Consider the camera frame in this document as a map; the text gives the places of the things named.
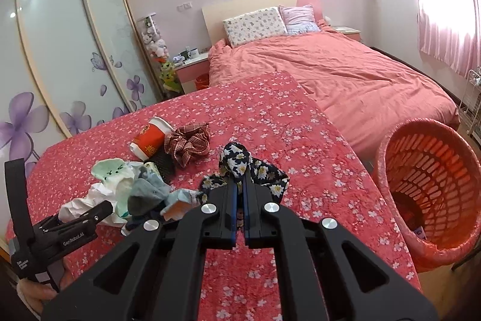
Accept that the far side nightstand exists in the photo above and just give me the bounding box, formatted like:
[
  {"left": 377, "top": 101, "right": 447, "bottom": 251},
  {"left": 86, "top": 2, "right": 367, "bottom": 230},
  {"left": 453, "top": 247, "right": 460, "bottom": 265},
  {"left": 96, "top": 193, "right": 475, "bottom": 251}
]
[{"left": 333, "top": 26, "right": 362, "bottom": 42}]

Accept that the plush toy display tube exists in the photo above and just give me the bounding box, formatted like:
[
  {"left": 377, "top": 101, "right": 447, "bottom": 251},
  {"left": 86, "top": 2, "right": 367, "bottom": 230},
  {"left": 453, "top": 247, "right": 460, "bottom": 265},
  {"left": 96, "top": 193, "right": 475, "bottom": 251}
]
[{"left": 138, "top": 13, "right": 170, "bottom": 63}]

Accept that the pink curtain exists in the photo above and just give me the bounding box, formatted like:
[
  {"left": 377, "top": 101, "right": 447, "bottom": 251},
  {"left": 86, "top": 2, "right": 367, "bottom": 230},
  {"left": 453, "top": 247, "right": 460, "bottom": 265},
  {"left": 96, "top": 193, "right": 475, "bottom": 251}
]
[{"left": 417, "top": 0, "right": 480, "bottom": 76}]

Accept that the left hand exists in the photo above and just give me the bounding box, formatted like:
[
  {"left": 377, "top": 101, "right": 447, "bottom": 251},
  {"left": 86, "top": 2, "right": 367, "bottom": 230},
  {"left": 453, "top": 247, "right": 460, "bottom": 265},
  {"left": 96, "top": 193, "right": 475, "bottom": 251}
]
[{"left": 16, "top": 259, "right": 74, "bottom": 320}]

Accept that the white floral pillow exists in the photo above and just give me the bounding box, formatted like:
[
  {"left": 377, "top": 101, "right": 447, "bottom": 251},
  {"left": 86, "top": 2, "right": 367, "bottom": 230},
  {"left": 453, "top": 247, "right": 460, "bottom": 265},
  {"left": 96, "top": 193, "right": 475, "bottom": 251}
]
[{"left": 222, "top": 7, "right": 288, "bottom": 47}]

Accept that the black mesh pouch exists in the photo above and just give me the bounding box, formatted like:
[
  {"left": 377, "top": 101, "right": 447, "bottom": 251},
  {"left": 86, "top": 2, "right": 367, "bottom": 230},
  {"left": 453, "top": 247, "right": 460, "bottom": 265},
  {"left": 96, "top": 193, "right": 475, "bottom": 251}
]
[{"left": 151, "top": 150, "right": 175, "bottom": 184}]

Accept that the red plaid scrunchie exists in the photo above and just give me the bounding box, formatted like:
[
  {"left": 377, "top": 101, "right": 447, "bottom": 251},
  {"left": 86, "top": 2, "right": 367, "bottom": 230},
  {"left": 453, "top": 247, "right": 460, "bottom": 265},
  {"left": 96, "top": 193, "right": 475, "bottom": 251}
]
[{"left": 164, "top": 123, "right": 210, "bottom": 169}]

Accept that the pink bed duvet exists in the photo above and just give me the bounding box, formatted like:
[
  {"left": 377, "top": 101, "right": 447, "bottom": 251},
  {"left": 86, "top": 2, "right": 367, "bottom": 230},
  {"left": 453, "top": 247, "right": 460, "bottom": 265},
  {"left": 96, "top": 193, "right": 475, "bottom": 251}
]
[{"left": 208, "top": 28, "right": 460, "bottom": 160}]

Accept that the white mug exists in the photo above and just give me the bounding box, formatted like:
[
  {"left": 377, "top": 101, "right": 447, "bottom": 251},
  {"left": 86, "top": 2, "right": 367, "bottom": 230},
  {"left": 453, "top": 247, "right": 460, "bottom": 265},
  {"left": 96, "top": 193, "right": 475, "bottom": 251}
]
[{"left": 189, "top": 48, "right": 199, "bottom": 58}]

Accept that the grey blue sock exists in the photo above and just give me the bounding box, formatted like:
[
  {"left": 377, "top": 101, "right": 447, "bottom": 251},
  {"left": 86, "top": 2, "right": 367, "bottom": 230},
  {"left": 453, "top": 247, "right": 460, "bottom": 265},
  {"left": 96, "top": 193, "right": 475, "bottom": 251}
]
[{"left": 126, "top": 175, "right": 200, "bottom": 222}]

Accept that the red paper cup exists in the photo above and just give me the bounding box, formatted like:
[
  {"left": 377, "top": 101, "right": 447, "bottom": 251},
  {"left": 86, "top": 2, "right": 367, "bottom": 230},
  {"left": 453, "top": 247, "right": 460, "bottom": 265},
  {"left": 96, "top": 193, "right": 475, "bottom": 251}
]
[{"left": 129, "top": 116, "right": 174, "bottom": 161}]

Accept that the orange plastic trash basket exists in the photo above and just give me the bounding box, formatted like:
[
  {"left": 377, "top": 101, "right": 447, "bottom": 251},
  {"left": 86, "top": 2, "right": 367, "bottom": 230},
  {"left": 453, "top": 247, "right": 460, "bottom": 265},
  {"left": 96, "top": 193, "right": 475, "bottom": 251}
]
[{"left": 372, "top": 119, "right": 480, "bottom": 272}]

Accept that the red floral tablecloth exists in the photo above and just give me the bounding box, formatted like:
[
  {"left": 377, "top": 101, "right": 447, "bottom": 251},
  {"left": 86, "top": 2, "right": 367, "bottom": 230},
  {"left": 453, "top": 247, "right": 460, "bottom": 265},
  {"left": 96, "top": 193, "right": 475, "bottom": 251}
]
[{"left": 27, "top": 73, "right": 421, "bottom": 320}]

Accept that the black floral scrunchie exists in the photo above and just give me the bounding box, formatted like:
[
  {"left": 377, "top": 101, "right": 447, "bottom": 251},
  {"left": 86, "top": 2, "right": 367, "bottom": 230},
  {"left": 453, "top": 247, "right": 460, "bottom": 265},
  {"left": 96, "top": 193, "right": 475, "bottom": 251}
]
[{"left": 199, "top": 142, "right": 290, "bottom": 204}]

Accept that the green face sock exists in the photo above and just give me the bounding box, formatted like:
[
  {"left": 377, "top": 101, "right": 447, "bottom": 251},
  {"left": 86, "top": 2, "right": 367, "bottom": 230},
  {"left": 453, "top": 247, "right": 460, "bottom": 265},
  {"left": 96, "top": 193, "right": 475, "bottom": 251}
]
[{"left": 91, "top": 158, "right": 143, "bottom": 218}]

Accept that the pink white nightstand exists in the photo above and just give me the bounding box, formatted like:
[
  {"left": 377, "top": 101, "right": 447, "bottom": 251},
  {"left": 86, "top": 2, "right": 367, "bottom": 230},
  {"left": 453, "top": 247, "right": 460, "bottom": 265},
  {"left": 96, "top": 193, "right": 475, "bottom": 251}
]
[{"left": 175, "top": 53, "right": 210, "bottom": 94}]

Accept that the pink striped pillow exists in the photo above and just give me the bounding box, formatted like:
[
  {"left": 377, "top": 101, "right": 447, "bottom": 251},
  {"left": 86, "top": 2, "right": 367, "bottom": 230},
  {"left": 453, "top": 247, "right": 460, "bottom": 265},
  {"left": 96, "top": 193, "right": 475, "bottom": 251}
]
[{"left": 279, "top": 5, "right": 320, "bottom": 36}]

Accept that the wall power outlet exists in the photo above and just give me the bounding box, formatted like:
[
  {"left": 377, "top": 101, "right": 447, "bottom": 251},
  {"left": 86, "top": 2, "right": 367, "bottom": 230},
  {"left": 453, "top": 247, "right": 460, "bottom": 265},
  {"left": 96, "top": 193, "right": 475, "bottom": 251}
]
[{"left": 177, "top": 2, "right": 192, "bottom": 11}]

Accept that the sliding floral wardrobe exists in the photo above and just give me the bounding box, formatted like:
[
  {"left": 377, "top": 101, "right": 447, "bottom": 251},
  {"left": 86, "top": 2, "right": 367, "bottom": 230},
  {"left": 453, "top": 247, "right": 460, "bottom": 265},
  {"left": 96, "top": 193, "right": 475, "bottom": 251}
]
[{"left": 0, "top": 0, "right": 161, "bottom": 232}]

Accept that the white wire rack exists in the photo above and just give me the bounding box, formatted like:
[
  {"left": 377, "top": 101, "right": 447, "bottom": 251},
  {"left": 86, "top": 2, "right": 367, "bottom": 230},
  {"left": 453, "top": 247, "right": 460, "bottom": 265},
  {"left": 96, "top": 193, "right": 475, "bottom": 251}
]
[{"left": 458, "top": 67, "right": 481, "bottom": 144}]

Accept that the green plush toy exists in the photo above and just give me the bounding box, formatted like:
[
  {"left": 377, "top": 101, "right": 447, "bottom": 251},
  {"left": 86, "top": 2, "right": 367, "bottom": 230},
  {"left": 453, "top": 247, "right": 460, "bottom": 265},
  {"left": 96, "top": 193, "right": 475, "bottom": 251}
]
[{"left": 160, "top": 61, "right": 183, "bottom": 94}]

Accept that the beige pink headboard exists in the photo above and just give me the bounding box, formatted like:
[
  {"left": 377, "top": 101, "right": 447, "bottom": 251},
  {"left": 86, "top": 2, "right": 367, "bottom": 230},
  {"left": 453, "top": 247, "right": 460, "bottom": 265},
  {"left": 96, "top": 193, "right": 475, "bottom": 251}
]
[{"left": 202, "top": 0, "right": 323, "bottom": 45}]

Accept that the small red bin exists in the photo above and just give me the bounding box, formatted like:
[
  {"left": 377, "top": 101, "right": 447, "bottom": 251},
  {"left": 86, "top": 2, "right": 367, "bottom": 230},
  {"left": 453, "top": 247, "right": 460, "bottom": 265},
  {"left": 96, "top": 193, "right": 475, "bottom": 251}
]
[{"left": 195, "top": 73, "right": 210, "bottom": 91}]

